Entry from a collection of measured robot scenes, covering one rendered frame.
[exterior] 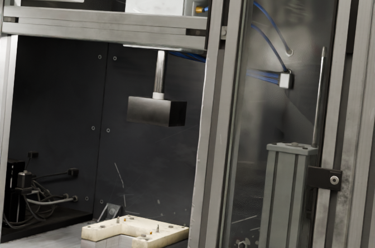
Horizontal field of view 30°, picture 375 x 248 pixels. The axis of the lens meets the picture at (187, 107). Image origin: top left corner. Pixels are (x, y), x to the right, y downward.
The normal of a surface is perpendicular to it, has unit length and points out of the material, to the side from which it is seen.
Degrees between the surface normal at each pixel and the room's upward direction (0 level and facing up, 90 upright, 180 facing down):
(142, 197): 90
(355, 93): 90
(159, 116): 90
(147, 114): 90
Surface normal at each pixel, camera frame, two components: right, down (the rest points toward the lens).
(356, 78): -0.45, 0.00
